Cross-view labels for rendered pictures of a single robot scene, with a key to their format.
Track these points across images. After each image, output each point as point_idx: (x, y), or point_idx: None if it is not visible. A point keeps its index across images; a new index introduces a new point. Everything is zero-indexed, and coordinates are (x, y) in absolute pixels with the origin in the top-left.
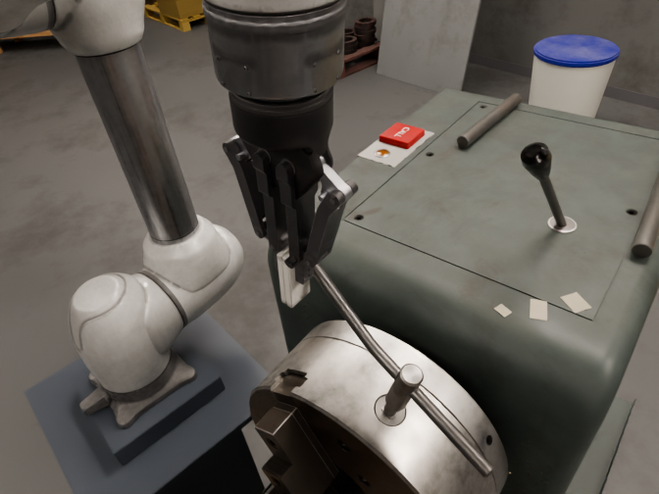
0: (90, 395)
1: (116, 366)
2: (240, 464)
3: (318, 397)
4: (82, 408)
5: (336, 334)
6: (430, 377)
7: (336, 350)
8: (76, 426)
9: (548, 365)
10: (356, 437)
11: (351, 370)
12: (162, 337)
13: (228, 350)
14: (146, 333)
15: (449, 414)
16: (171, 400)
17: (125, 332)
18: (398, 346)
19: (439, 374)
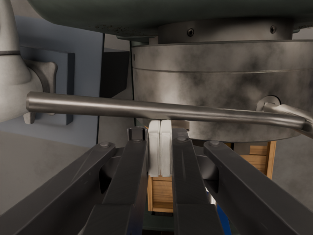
0: (23, 116)
1: (22, 110)
2: (105, 59)
3: (211, 134)
4: (29, 123)
5: (179, 66)
6: (285, 58)
7: (193, 85)
8: (33, 123)
9: None
10: (255, 142)
11: (221, 99)
12: (21, 75)
13: (51, 29)
14: (12, 86)
15: (306, 71)
16: (59, 85)
17: (4, 101)
18: (246, 50)
19: (290, 48)
